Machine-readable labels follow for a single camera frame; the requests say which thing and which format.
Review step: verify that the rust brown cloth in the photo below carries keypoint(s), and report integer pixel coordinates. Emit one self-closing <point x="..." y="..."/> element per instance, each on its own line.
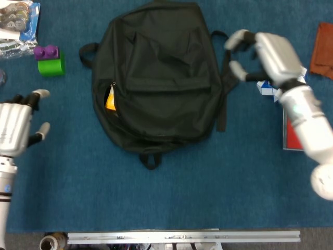
<point x="323" y="52"/>

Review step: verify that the purple toy brick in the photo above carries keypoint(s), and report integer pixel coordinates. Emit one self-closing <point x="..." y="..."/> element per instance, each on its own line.
<point x="45" y="52"/>

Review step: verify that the white and yellow book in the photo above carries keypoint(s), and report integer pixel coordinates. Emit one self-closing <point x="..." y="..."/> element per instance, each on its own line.
<point x="110" y="102"/>

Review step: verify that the aluminium profile rail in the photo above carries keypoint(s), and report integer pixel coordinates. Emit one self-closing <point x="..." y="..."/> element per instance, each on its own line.
<point x="182" y="236"/>

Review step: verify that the red card case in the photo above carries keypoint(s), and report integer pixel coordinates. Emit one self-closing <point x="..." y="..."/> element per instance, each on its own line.
<point x="292" y="138"/>

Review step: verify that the blue white snake puzzle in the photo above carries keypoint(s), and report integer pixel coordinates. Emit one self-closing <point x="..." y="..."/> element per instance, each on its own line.
<point x="266" y="89"/>

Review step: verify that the green toy block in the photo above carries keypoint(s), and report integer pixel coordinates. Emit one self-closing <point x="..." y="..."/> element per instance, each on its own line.
<point x="50" y="68"/>

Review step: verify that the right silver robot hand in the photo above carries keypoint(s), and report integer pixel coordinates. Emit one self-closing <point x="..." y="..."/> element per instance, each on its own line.
<point x="278" y="57"/>

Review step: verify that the black backpack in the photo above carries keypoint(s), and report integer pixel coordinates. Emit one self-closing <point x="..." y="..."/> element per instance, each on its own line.
<point x="161" y="78"/>

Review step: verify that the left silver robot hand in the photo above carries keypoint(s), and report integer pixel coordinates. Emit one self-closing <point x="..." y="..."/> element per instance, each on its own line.
<point x="13" y="125"/>

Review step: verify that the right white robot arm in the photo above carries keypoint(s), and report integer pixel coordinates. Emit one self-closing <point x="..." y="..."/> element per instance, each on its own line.
<point x="309" y="122"/>

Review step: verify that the silver foil package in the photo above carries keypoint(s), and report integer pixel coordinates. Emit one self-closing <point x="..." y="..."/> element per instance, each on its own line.
<point x="15" y="49"/>

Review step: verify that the brown tape roll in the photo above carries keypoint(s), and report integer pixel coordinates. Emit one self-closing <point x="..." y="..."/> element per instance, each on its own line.
<point x="50" y="242"/>

